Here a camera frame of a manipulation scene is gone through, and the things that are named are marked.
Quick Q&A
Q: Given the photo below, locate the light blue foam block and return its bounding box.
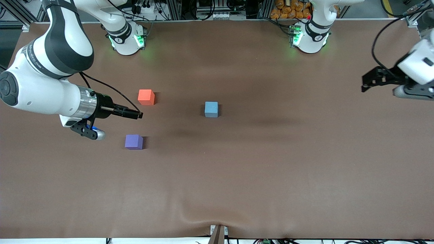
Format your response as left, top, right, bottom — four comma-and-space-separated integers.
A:
204, 101, 219, 118

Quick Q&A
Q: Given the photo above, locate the orange foam block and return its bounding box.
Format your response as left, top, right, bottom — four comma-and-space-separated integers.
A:
138, 89, 155, 106

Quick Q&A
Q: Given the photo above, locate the purple foam block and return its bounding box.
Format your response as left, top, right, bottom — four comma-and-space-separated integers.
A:
124, 134, 143, 150

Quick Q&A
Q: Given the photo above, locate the white power strip with plugs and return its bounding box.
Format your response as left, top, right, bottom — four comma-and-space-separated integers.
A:
131, 0, 160, 15

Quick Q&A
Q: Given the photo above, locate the orange snack packets pile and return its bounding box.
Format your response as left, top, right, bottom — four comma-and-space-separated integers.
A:
270, 0, 313, 20

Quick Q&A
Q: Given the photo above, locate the brown table cloth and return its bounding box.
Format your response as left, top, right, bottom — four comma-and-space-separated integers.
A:
0, 20, 434, 240

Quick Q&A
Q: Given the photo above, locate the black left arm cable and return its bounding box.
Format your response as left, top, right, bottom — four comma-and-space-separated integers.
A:
371, 7, 421, 74

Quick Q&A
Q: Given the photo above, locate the aluminium frame strut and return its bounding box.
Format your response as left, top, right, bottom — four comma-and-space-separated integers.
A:
0, 0, 46, 28
403, 0, 434, 28

